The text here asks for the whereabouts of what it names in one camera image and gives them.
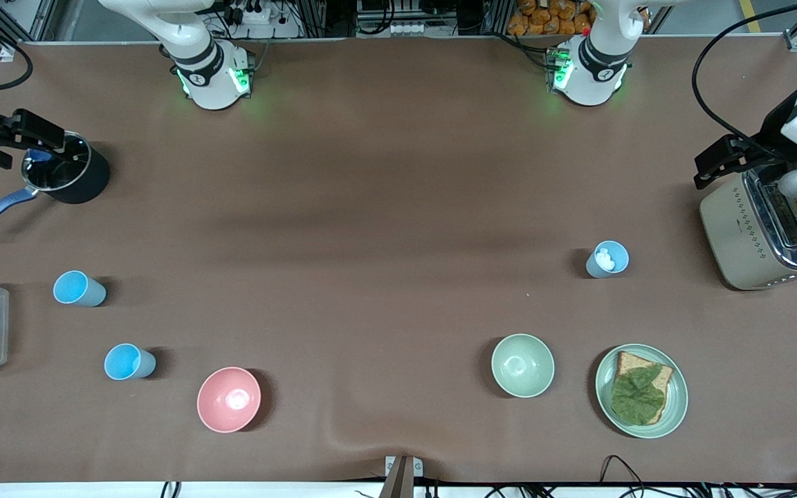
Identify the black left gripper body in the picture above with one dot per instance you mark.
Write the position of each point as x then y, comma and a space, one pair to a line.
771, 135

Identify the blue plastic cup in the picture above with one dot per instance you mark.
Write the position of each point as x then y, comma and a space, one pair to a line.
616, 266
129, 362
79, 288

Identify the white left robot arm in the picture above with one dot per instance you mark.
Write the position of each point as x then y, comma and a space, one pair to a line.
596, 76

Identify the glass lid with blue knob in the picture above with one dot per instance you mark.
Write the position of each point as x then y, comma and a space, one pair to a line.
59, 166

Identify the beige and chrome toaster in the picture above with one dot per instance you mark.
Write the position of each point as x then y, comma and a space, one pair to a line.
737, 235

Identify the crumpled white tissue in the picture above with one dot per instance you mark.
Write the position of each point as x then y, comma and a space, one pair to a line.
605, 259

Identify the brown bread slice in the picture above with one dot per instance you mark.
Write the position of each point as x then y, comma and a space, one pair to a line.
630, 363

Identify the orange snack packets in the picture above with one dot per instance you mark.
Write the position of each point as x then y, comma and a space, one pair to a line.
551, 17

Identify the pale green plate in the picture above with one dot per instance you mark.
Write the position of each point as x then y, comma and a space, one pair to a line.
675, 404

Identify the green lettuce leaf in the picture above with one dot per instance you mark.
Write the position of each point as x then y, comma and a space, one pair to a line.
637, 398

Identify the white power strip with plugs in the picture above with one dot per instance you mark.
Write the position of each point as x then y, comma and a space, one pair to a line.
250, 12

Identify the pale green bowl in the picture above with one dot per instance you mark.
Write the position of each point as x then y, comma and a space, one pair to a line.
523, 365

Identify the pink bowl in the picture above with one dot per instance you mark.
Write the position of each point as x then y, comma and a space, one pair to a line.
229, 400

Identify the small white power strip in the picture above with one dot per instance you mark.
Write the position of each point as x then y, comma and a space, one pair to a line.
407, 28

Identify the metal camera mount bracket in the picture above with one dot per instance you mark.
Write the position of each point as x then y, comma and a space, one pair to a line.
402, 477

